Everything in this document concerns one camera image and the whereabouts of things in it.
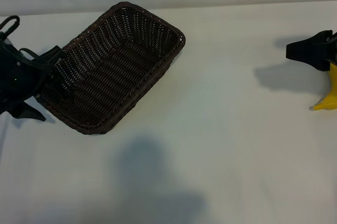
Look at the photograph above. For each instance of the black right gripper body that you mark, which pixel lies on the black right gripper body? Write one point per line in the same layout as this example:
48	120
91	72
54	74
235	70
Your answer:
334	48

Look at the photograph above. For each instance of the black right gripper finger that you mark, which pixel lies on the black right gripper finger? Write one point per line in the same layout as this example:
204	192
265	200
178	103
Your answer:
314	44
314	59

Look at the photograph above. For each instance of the yellow banana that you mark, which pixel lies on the yellow banana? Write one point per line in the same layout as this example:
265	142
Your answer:
330	95

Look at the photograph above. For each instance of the dark brown wicker basket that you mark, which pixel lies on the dark brown wicker basket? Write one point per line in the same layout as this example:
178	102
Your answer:
121	60

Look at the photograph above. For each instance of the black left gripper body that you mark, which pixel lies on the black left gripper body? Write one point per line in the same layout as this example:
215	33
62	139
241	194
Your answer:
21	76

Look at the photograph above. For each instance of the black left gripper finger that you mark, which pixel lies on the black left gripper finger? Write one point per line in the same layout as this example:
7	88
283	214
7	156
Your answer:
63	85
31	112

